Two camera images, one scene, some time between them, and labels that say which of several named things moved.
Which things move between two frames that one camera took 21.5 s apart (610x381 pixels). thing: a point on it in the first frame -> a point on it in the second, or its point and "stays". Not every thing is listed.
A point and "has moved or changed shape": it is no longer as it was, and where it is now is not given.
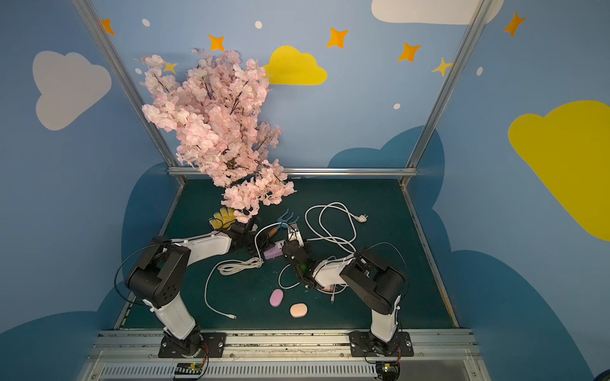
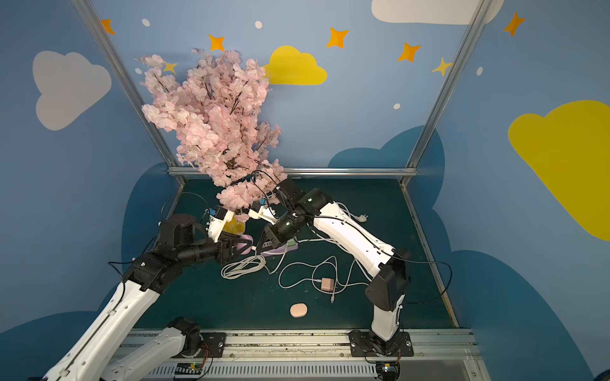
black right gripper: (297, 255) -> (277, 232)
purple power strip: (275, 252) stays
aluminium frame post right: (477, 17) stays
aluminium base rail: (285, 355) stays
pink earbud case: (299, 309) stays
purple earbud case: (276, 298) has moved or changed shape
